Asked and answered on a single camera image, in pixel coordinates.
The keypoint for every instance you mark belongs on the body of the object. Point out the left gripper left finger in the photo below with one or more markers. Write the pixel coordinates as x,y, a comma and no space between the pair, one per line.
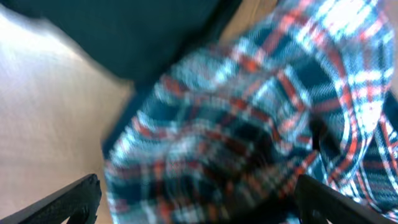
76,203

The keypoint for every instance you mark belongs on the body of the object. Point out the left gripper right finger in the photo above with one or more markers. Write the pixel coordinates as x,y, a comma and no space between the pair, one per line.
318,203

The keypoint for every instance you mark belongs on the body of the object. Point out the plaid sleeveless shirt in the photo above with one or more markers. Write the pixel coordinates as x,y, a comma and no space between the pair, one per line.
226,132

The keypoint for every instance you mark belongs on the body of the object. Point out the green drawstring bag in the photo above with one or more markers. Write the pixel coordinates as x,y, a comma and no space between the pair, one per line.
134,39

